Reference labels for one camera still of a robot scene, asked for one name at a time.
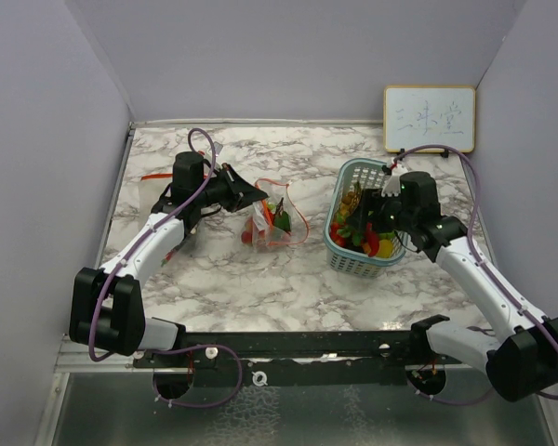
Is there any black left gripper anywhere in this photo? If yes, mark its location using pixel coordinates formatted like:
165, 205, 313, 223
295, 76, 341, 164
195, 163, 268, 213

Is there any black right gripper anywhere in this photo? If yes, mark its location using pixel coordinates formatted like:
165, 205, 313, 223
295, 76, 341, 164
347, 188, 417, 233

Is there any clear orange-zip bag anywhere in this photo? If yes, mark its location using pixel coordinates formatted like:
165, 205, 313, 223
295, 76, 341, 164
241, 178, 310, 252
139, 172, 201, 269

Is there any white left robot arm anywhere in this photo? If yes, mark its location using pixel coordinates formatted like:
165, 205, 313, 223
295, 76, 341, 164
69, 151, 268, 367

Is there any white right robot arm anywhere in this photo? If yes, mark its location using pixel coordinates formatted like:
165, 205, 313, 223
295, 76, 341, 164
347, 172, 558, 402

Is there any brown longan bunch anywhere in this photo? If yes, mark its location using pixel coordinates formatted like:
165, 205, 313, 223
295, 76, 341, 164
340, 181, 362, 213

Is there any light blue plastic basket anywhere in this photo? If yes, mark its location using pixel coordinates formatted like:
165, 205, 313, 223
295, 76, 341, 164
323, 158, 408, 279

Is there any yellow pepper toy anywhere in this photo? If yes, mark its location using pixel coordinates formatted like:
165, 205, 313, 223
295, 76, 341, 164
375, 239, 394, 259

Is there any small whiteboard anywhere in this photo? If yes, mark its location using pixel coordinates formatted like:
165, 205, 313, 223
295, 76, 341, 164
383, 85, 476, 153

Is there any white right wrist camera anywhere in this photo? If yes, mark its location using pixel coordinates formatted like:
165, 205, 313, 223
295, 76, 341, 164
381, 159, 408, 197

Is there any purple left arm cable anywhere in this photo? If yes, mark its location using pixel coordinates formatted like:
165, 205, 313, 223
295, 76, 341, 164
87, 128, 246, 410

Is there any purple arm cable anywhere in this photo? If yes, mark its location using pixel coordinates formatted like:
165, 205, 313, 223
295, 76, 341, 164
87, 128, 246, 410
392, 144, 558, 404

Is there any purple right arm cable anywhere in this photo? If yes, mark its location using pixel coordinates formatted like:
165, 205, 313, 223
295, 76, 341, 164
392, 144, 558, 404

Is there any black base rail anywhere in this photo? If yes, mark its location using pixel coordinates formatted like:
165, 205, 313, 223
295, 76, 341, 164
133, 330, 459, 387

